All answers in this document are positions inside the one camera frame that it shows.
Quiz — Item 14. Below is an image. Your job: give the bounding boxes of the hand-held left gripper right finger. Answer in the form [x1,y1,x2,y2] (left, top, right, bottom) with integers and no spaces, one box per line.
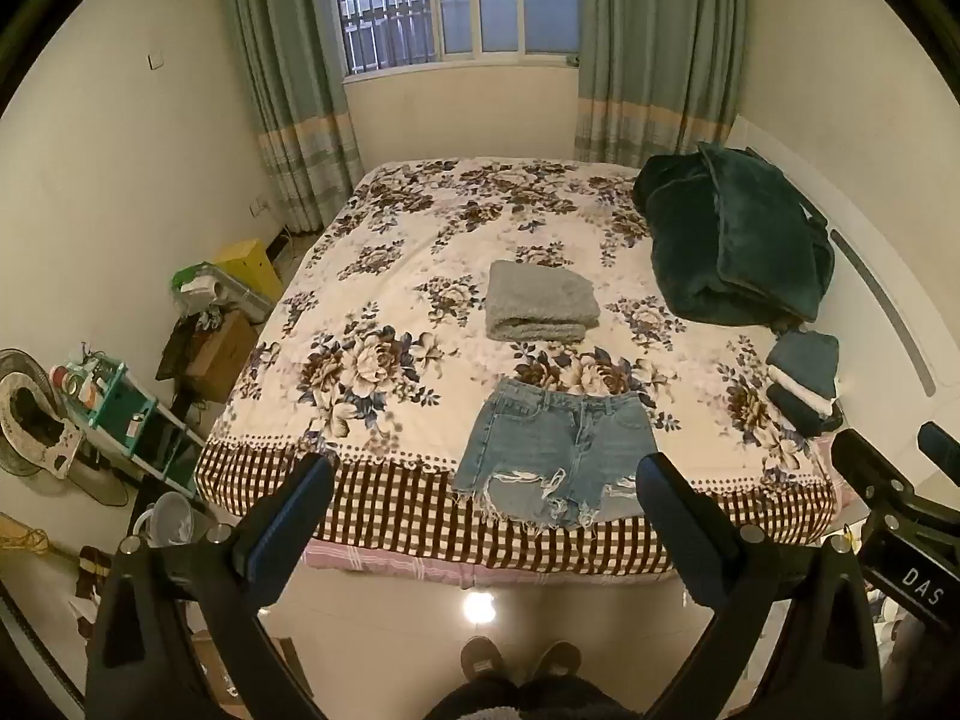
[635,452,883,720]

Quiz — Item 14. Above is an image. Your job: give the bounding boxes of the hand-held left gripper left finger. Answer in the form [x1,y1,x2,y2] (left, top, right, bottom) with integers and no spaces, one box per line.
[86,454,335,720]

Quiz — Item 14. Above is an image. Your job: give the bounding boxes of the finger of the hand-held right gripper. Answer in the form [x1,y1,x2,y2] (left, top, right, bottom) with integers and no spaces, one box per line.
[830,428,939,534]
[918,421,960,478]

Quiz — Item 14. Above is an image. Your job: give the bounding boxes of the blue denim shorts pants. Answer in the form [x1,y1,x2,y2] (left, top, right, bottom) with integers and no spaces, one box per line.
[452,378,661,530]

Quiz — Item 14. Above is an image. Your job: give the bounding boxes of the dark folded garment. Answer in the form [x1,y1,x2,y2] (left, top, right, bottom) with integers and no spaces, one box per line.
[766,383,846,438]

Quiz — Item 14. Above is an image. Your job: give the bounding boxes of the white folded garment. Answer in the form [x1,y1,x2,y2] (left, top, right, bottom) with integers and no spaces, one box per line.
[768,365,842,416]

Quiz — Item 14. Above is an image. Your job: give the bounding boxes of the pink striped bed sheet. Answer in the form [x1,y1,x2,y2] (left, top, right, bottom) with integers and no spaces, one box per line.
[300,538,680,592]

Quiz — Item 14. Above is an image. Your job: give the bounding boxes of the white bucket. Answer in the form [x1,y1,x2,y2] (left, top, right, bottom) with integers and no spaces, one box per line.
[130,492,197,550]

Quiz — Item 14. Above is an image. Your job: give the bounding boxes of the teal folded garment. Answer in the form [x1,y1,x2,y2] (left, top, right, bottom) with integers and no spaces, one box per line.
[766,329,840,400]

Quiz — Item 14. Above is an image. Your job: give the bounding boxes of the person's right slipper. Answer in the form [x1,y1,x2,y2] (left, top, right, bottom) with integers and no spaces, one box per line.
[531,640,583,685]

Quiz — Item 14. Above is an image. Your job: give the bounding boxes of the person's slipper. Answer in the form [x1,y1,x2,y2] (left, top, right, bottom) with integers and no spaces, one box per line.
[531,640,583,685]
[458,635,506,685]

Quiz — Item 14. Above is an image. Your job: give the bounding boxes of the cardboard box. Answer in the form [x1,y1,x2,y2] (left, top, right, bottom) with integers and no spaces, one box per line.
[183,310,260,404]

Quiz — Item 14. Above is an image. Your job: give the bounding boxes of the white bed headboard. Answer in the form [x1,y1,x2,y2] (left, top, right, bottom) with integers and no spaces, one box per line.
[729,114,947,422]

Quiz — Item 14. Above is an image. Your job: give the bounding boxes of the teal storage shelf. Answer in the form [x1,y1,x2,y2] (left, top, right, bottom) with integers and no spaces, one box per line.
[63,358,205,501]

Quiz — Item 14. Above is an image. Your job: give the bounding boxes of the person's left slipper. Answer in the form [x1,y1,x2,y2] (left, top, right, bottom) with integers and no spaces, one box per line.
[458,635,506,685]

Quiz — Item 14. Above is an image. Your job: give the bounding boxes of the straw broom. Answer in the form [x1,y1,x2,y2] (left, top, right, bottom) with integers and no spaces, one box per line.
[0,512,77,565]

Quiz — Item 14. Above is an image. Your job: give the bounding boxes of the floral quilt bed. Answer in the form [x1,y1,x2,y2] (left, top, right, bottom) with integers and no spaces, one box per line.
[193,157,842,569]

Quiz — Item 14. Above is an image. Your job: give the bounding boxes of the yellow box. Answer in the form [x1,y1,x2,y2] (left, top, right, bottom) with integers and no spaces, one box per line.
[213,238,285,302]

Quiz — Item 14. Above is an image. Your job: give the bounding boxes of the grey folded knit garment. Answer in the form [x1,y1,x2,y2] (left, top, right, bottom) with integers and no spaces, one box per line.
[484,260,602,344]

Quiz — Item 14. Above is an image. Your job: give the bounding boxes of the dark green plush blanket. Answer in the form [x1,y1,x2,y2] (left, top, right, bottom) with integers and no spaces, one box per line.
[632,141,836,329]

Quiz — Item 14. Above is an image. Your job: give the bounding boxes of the standing fan with cover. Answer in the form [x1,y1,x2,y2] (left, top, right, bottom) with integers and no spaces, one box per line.
[0,348,130,509]

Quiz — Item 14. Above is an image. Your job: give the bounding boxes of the green striped curtain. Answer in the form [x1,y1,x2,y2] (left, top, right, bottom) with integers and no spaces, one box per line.
[217,0,367,235]
[573,0,745,166]

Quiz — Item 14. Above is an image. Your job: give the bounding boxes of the window with white frame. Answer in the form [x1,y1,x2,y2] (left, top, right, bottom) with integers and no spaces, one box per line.
[330,0,583,78]

